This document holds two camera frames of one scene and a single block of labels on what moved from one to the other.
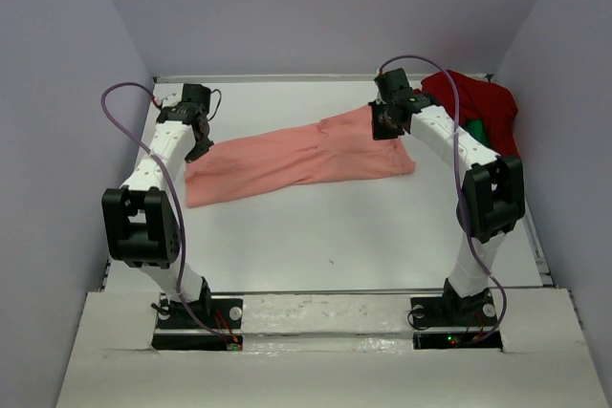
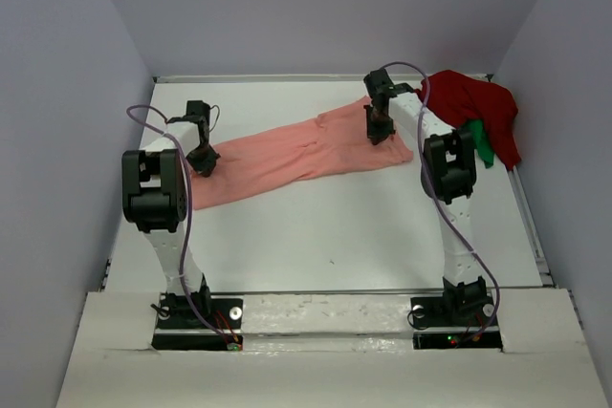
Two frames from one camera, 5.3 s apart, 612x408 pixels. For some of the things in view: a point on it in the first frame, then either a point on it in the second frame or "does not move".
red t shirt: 479,98 does not move
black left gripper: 199,151 -> 206,167
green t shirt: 475,127 does not move
